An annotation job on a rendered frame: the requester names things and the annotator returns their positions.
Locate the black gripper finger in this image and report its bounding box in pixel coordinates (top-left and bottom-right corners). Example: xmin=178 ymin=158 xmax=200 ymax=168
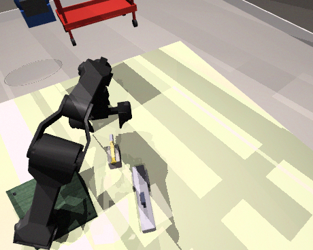
xmin=119 ymin=120 xmax=128 ymax=128
xmin=77 ymin=120 xmax=94 ymax=133

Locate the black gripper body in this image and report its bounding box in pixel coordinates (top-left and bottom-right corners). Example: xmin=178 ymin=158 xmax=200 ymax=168
xmin=69 ymin=98 xmax=132 ymax=128

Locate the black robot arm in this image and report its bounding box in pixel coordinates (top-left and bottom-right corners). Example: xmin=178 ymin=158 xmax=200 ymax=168
xmin=13 ymin=57 xmax=113 ymax=250

